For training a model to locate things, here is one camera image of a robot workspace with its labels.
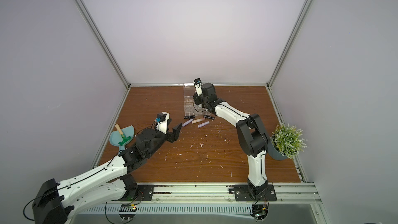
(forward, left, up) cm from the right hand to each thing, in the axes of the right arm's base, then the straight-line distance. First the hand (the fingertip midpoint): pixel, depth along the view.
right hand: (197, 89), depth 93 cm
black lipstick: (-9, +6, -17) cm, 20 cm away
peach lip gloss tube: (-12, -1, -17) cm, 21 cm away
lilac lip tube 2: (-14, -4, -18) cm, 23 cm away
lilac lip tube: (-12, +7, -20) cm, 24 cm away
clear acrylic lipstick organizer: (-2, +6, -18) cm, 19 cm away
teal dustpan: (-24, +51, -18) cm, 59 cm away
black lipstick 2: (-9, -7, -18) cm, 21 cm away
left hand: (-25, +7, +3) cm, 27 cm away
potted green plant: (-32, -45, -3) cm, 55 cm away
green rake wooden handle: (-27, +43, -16) cm, 53 cm away
